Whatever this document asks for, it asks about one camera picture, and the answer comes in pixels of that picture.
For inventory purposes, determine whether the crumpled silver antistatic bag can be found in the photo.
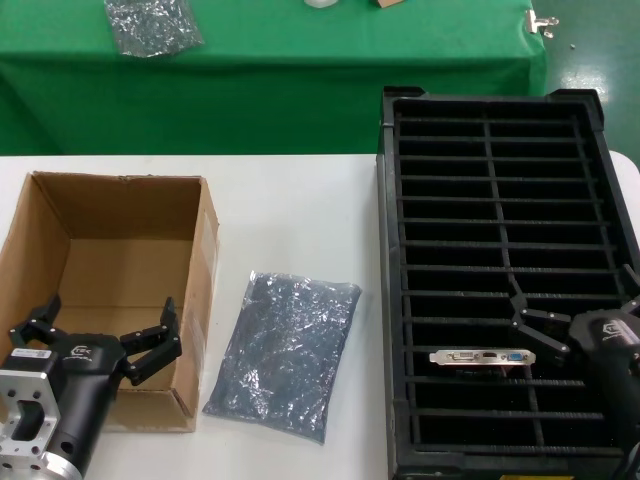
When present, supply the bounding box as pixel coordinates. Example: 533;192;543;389
103;0;207;59

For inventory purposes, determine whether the black slotted container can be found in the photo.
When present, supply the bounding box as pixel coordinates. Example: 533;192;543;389
375;85;640;480

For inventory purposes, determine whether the brown cardboard box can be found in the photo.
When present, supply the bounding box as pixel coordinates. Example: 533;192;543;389
0;171;222;434

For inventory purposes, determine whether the green tablecloth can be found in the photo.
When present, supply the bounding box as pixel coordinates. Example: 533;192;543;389
0;0;551;157

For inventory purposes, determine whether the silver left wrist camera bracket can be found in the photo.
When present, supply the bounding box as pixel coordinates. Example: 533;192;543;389
0;347;64;459

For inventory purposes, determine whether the graphics card with metal bracket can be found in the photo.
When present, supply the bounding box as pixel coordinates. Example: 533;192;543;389
428;348;538;379

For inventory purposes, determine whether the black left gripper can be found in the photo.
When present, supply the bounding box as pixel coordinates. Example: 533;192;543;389
7;293;183;467

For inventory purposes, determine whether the metal binder clip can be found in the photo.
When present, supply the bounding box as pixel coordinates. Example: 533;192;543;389
524;9;561;39

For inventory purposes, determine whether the grey antistatic bag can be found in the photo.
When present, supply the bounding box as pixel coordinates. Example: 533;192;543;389
202;269;363;446

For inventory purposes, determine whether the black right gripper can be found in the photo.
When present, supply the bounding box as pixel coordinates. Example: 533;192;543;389
508;262;640;447

